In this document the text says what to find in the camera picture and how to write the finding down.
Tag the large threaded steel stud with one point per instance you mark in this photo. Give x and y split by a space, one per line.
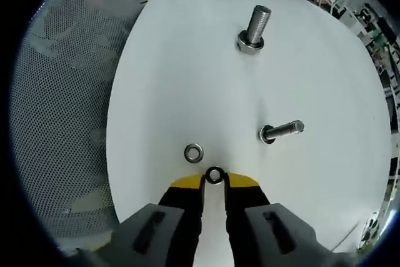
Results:
257 23

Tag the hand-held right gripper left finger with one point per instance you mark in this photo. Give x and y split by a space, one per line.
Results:
175 226

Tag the grey mesh office chair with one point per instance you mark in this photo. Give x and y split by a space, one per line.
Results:
62 107

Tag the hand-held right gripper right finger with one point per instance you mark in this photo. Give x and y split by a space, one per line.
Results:
259 226

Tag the small threaded steel stud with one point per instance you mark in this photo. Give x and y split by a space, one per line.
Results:
284 129

